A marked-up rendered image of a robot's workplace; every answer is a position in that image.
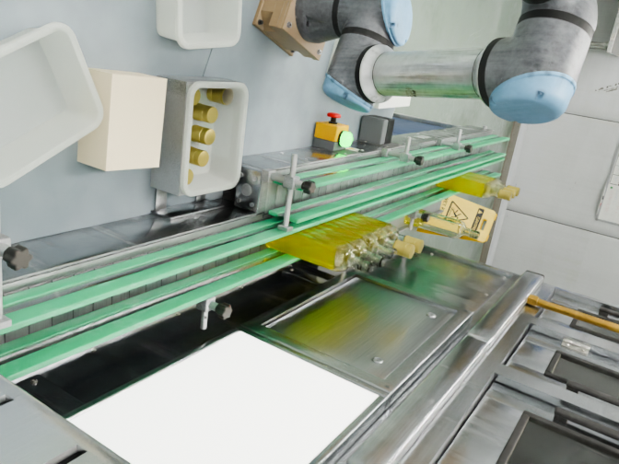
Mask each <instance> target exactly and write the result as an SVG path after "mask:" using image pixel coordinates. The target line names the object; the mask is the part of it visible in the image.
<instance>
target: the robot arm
mask: <svg viewBox="0 0 619 464"><path fill-rule="evenodd" d="M521 2H522V8H521V14H520V18H519V21H518V23H517V26H516V28H515V31H514V33H513V36H512V37H506V38H496V39H493V40H491V41H489V42H488V43H487V44H486V46H485V47H484V48H472V49H450V50H429V51H408V52H395V51H394V50H393V47H394V46H396V47H400V46H403V45H404V44H405V43H406V42H407V41H408V39H409V36H410V33H411V28H412V21H413V12H412V5H411V1H410V0H296V4H295V18H296V23H297V27H298V32H299V34H300V35H301V37H302V38H303V39H304V40H305V41H308V42H314V43H322V42H326V41H332V40H336V39H339V41H338V43H337V46H336V48H335V51H334V54H333V58H332V60H331V63H330V66H329V69H328V71H327V73H326V74H325V75H326V77H325V79H324V82H323V86H322V88H323V91H324V93H325V94H326V95H327V96H328V97H329V98H331V99H333V100H334V101H336V102H338V103H340V104H342V105H344V106H346V107H347V108H350V109H352V110H356V111H360V112H364V113H369V112H370V111H371V109H373V107H374V106H373V104H374V103H383V102H386V101H388V100H389V99H391V98H392V96H394V97H419V98H445V99H480V100H481V101H482V102H483V103H484V104H485V105H486V107H488V108H490V110H491V111H492V112H493V113H494V114H495V115H496V116H497V117H499V118H501V119H504V120H507V121H510V122H518V123H524V124H539V123H546V122H551V121H554V120H556V119H558V118H559V117H560V116H561V115H562V114H564V112H565V111H566V109H567V106H568V104H569V101H570V100H571V98H572V97H573V95H574V94H575V91H576V88H577V82H578V77H579V74H580V71H581V68H582V66H583V64H584V61H585V58H586V55H587V52H588V49H589V46H590V42H591V39H592V37H593V35H594V32H595V29H596V27H597V19H598V6H597V0H521Z"/></svg>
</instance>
